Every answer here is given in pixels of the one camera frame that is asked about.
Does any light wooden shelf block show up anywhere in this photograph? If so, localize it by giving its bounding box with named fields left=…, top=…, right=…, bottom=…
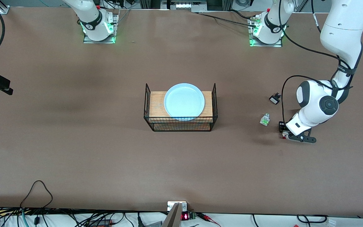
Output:
left=149, top=91, right=214, bottom=131

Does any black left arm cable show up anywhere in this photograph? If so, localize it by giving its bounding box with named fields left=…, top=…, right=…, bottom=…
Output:
left=278, top=0, right=355, bottom=123

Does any red clip lead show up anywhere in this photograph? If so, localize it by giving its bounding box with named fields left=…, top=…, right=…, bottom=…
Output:
left=197, top=213, right=221, bottom=227

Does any aluminium right arm base plate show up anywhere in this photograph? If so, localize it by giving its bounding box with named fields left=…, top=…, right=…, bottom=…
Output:
left=83, top=13, right=117, bottom=44

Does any light blue round plate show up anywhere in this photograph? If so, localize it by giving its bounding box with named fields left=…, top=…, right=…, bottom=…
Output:
left=164, top=83, right=205, bottom=122

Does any small white box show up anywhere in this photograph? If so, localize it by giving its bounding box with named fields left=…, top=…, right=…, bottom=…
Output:
left=167, top=201, right=187, bottom=212

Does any white lit device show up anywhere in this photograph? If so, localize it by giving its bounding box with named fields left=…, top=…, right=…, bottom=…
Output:
left=175, top=1, right=208, bottom=10

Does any grey metal bar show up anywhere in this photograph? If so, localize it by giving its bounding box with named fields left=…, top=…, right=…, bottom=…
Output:
left=162, top=203, right=182, bottom=227

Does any black cable across table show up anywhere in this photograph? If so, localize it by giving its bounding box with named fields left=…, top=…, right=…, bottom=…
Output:
left=197, top=9, right=259, bottom=28

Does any black looped cable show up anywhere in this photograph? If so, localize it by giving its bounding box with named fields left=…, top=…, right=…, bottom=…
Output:
left=20, top=180, right=54, bottom=209

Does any black wire mesh rack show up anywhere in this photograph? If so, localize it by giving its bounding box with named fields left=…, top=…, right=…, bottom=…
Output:
left=143, top=83, right=218, bottom=132

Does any black coiled cable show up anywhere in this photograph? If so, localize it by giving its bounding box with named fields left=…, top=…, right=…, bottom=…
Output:
left=297, top=214, right=328, bottom=224

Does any aluminium left arm base plate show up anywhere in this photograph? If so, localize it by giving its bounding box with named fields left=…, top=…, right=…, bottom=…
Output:
left=249, top=16, right=283, bottom=48

